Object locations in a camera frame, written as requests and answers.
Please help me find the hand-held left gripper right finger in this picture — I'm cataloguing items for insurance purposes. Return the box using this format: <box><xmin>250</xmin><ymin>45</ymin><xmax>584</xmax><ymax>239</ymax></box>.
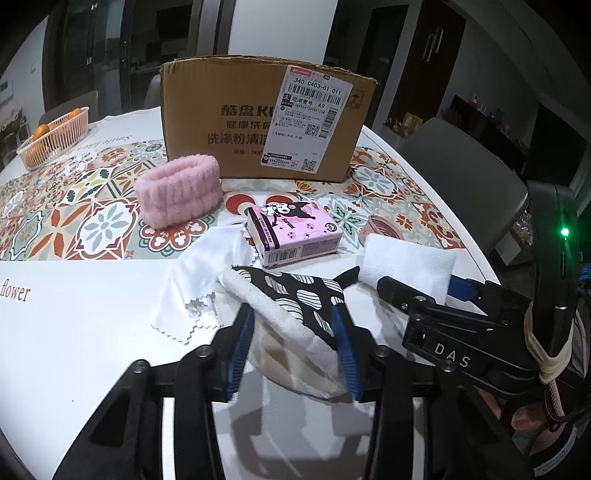
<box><xmin>331</xmin><ymin>305</ymin><xmax>532</xmax><ymax>480</ymax></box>

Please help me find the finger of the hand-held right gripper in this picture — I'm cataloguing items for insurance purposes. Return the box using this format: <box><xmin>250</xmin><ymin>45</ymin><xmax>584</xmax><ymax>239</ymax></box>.
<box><xmin>449</xmin><ymin>275</ymin><xmax>534</xmax><ymax>320</ymax></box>
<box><xmin>376</xmin><ymin>275</ymin><xmax>446</xmax><ymax>318</ymax></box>

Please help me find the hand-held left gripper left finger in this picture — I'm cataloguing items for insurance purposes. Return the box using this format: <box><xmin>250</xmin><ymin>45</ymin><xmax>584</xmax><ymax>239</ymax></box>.
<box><xmin>53</xmin><ymin>305</ymin><xmax>257</xmax><ymax>480</ymax></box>

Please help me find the white gauze cloth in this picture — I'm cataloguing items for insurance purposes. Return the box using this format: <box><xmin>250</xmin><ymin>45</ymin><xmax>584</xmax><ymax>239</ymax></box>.
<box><xmin>358</xmin><ymin>233</ymin><xmax>458</xmax><ymax>305</ymax></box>

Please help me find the black white patterned towel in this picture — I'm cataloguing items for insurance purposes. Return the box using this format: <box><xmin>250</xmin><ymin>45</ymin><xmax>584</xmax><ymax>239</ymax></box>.
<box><xmin>217</xmin><ymin>265</ymin><xmax>362</xmax><ymax>400</ymax></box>

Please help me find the person's right hand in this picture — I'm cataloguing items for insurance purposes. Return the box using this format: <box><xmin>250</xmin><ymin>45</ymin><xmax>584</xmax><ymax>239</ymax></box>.
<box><xmin>479</xmin><ymin>387</ymin><xmax>557</xmax><ymax>433</ymax></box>

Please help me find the white zigzag-edged cloth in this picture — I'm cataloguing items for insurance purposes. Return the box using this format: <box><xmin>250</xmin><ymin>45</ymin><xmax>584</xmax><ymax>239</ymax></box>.
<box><xmin>152</xmin><ymin>224</ymin><xmax>260</xmax><ymax>345</ymax></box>

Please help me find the grey padded chair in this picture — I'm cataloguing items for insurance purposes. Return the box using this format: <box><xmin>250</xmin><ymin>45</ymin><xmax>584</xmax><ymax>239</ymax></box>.
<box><xmin>399</xmin><ymin>117</ymin><xmax>530</xmax><ymax>269</ymax></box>

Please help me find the pink tissue packet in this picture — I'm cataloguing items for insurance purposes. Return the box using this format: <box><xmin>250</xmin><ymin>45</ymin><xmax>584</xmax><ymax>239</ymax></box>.
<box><xmin>243</xmin><ymin>199</ymin><xmax>344</xmax><ymax>269</ymax></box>

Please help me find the dark sideboard with items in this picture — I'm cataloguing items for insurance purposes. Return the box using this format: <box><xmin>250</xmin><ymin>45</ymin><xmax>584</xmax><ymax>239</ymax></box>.
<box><xmin>449</xmin><ymin>94</ymin><xmax>542</xmax><ymax>177</ymax></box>

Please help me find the pink fluffy headband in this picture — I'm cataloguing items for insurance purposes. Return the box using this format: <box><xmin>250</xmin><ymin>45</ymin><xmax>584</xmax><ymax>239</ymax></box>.
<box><xmin>134</xmin><ymin>154</ymin><xmax>223</xmax><ymax>230</ymax></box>

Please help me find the patterned tablecloth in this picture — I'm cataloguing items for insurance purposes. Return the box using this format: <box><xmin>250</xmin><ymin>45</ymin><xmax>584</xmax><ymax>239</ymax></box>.
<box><xmin>0</xmin><ymin>108</ymin><xmax>505</xmax><ymax>480</ymax></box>

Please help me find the dark wooden cabinet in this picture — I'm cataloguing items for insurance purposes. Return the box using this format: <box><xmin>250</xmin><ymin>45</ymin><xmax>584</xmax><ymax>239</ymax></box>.
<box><xmin>401</xmin><ymin>0</ymin><xmax>468</xmax><ymax>121</ymax></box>

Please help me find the brown cardboard box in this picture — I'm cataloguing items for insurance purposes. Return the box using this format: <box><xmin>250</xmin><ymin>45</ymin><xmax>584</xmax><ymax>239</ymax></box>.
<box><xmin>159</xmin><ymin>56</ymin><xmax>380</xmax><ymax>184</ymax></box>

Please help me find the grey chair back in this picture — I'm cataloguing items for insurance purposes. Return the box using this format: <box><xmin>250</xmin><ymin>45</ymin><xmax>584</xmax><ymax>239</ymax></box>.
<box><xmin>39</xmin><ymin>90</ymin><xmax>100</xmax><ymax>126</ymax></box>

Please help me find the pink ribbed ring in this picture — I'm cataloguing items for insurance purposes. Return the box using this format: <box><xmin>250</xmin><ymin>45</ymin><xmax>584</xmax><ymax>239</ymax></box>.
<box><xmin>358</xmin><ymin>214</ymin><xmax>404</xmax><ymax>242</ymax></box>

